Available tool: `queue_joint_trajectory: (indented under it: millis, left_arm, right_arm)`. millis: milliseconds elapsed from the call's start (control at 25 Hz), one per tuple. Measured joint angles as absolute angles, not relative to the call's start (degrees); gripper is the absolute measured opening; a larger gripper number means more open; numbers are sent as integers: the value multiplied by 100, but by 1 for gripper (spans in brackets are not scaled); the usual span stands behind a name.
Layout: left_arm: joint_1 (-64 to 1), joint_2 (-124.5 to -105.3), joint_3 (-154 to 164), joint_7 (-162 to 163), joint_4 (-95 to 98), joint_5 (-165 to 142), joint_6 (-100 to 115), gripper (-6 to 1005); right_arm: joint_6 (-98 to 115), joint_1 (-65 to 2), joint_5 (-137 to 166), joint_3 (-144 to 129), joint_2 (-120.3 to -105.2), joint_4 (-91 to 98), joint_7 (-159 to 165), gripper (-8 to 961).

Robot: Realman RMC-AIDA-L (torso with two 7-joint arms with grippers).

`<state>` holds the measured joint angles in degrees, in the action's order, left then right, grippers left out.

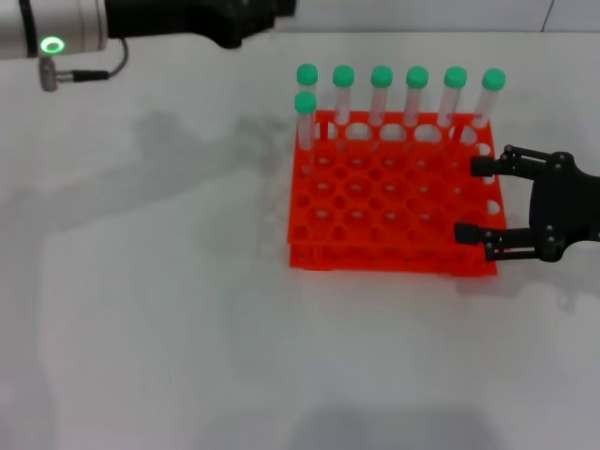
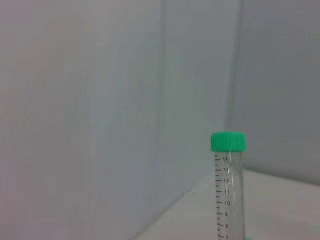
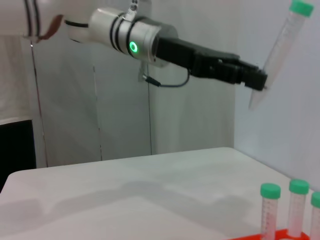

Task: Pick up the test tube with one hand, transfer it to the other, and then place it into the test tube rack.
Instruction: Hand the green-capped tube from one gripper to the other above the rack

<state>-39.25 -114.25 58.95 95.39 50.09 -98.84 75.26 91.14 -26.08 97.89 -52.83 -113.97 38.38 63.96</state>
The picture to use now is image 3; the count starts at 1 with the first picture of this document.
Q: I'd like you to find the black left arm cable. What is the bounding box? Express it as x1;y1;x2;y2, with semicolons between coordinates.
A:
136;62;191;88

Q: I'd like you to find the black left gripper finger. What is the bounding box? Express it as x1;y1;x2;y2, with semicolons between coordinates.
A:
212;64;268;91
217;59;267;76

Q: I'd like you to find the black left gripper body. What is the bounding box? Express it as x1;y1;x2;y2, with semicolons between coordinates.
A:
156;37;241;80

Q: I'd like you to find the black flat panel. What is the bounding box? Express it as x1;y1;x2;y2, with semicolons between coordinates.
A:
0;119;38;193

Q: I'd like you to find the orange test tube rack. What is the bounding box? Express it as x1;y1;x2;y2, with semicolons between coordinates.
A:
224;227;315;240

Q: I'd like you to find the green capped clear test tube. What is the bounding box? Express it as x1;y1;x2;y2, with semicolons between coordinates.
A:
259;182;282;238
288;179;310;238
248;0;315;111
309;191;320;240

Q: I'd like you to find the brown leather strap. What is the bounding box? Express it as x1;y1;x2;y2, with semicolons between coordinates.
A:
36;14;65;41

